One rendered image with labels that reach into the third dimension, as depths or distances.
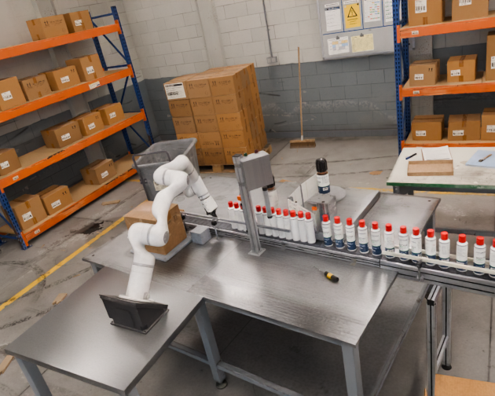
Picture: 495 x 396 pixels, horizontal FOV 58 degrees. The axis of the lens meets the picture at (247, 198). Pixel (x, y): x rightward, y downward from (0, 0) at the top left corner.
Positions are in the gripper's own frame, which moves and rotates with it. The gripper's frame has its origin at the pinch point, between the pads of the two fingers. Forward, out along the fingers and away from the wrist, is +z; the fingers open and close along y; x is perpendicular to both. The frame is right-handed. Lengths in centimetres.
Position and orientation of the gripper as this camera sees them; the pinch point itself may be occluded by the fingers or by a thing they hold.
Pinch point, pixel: (214, 216)
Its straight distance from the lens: 318.7
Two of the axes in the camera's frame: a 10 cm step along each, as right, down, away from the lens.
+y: 5.6, -4.4, 7.0
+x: -7.0, 2.0, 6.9
